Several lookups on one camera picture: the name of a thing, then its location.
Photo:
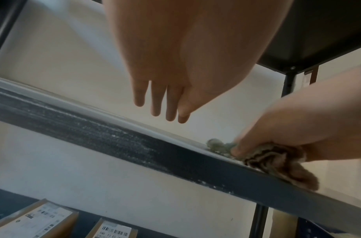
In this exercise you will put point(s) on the person's right hand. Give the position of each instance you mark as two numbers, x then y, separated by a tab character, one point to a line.
309	120

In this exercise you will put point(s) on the person's left hand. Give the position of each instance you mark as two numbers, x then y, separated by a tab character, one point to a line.
192	46

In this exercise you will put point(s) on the green and pink cleaning cloth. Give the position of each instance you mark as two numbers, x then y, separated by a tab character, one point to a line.
280	167

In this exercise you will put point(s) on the dark metal shelf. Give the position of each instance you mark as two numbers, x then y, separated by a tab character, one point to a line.
109	137

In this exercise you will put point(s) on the group of brown cardboard boxes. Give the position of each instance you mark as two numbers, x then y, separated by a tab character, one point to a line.
67	223

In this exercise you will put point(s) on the blue plastic crate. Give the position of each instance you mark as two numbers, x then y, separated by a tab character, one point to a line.
309	230

